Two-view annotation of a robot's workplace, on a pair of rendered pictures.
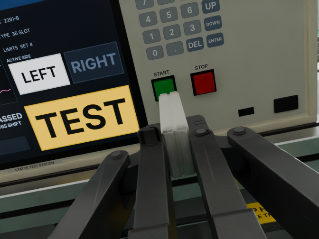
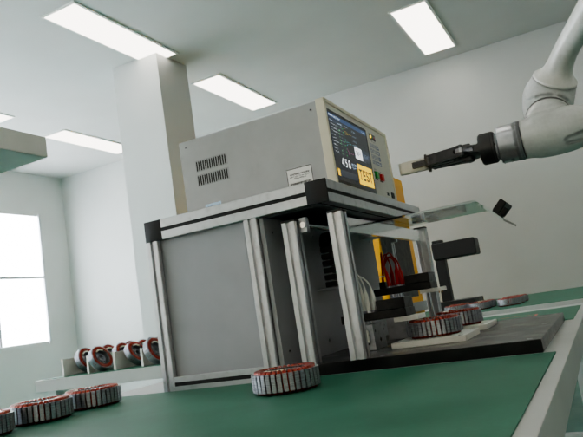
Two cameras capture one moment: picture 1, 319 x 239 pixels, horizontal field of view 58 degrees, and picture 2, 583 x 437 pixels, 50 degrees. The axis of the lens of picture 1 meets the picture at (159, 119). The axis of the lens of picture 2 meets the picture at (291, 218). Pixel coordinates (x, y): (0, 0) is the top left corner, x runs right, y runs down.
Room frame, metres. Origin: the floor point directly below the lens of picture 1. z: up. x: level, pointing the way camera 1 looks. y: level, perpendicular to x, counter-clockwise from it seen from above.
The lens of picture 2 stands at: (-0.11, 1.52, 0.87)
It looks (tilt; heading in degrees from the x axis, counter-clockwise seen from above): 9 degrees up; 292
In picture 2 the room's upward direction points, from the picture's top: 9 degrees counter-clockwise
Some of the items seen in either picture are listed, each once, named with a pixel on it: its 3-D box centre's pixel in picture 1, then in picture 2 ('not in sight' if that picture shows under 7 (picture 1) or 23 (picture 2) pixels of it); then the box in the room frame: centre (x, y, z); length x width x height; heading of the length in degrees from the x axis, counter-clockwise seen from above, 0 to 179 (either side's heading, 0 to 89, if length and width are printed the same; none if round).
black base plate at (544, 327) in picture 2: not in sight; (444, 341); (0.16, 0.08, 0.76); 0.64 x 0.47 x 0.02; 87
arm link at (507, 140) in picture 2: not in sight; (509, 143); (-0.06, 0.01, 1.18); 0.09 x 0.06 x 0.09; 87
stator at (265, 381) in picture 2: not in sight; (285, 378); (0.34, 0.57, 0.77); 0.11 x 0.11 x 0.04
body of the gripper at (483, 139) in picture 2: not in sight; (477, 151); (0.02, 0.00, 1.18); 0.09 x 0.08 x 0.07; 177
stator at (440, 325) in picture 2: not in sight; (434, 326); (0.15, 0.20, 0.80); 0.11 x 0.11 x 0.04
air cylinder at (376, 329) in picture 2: not in sight; (369, 335); (0.30, 0.19, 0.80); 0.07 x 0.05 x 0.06; 87
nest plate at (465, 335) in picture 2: not in sight; (436, 338); (0.15, 0.20, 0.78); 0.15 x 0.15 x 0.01; 87
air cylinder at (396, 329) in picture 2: not in sight; (401, 326); (0.28, -0.05, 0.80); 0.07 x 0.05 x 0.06; 87
